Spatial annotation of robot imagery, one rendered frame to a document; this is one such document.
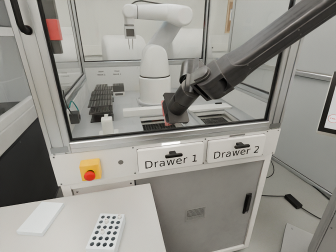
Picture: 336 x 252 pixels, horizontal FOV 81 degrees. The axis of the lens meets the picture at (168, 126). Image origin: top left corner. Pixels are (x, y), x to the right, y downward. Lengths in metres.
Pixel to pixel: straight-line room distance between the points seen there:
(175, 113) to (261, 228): 1.44
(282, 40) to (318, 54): 1.80
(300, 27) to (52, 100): 0.71
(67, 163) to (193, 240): 0.86
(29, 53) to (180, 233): 1.09
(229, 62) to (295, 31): 0.13
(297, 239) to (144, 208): 1.30
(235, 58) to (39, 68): 0.58
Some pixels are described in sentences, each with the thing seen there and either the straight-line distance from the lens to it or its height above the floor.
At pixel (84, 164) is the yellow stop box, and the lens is 0.83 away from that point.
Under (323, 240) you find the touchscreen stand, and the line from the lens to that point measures 1.62.
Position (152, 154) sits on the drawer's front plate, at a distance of 0.83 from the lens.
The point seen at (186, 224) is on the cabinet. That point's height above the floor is 0.40.
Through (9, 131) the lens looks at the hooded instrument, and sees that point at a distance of 1.39.
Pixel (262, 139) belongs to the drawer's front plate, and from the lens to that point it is 1.03.
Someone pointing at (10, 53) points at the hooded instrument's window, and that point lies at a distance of 1.62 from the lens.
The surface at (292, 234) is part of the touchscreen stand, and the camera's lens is 1.88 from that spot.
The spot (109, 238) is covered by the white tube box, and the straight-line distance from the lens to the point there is 0.71.
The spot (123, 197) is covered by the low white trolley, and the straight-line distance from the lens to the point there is 0.87.
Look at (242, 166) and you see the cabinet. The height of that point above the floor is 0.74.
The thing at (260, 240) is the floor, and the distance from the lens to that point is 1.79.
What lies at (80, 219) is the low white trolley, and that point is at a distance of 0.84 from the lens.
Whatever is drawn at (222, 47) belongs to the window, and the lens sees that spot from 0.83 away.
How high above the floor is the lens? 1.35
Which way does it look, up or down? 25 degrees down
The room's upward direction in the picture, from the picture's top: straight up
